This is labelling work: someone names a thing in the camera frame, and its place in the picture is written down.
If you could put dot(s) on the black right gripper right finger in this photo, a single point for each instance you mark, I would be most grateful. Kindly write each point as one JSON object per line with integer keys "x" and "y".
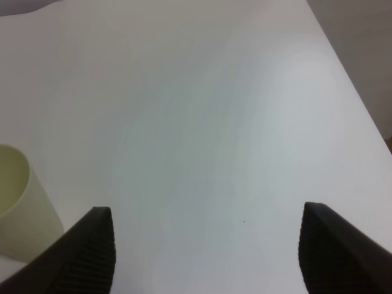
{"x": 335, "y": 257}

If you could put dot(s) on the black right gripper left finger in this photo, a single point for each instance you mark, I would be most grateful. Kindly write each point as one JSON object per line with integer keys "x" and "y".
{"x": 82, "y": 261}

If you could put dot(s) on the pale green plastic cup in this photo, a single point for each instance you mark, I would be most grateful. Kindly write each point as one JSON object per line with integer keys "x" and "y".
{"x": 29, "y": 221}

